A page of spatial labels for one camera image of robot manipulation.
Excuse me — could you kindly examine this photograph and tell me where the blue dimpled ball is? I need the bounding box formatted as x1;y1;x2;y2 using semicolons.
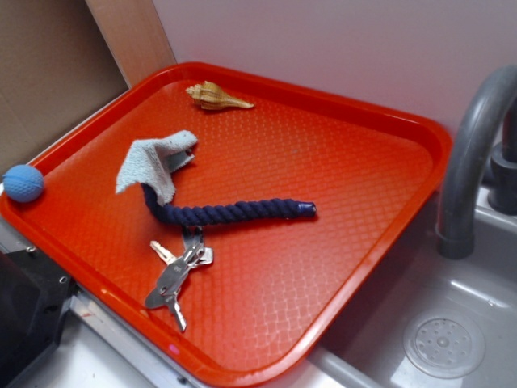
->
2;165;44;203

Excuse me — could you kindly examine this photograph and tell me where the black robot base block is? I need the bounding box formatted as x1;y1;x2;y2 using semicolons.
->
1;247;74;387

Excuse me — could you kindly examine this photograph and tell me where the red plastic tray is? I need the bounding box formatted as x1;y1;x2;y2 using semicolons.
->
1;63;452;387

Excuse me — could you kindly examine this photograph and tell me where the silver key bunch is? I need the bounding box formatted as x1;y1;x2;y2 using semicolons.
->
145;226;214;332

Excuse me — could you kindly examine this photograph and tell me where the tan spiral seashell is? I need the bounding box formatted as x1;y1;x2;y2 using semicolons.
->
185;81;254;111

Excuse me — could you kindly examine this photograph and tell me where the light blue cloth rag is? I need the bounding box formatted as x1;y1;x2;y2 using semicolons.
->
116;130;198;206

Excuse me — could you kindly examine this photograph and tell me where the grey toy faucet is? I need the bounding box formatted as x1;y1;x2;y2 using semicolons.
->
435;65;516;259

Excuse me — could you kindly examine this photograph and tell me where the grey plastic toy sink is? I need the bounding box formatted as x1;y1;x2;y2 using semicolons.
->
309;189;516;387

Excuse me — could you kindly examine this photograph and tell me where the brown cardboard panel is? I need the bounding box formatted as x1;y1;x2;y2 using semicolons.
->
1;1;175;171

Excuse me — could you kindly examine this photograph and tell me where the dark grey faucet knob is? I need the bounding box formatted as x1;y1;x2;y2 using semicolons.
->
488;102;516;216

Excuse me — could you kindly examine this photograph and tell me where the navy blue twisted rope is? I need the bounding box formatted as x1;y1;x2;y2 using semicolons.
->
141;182;317;228

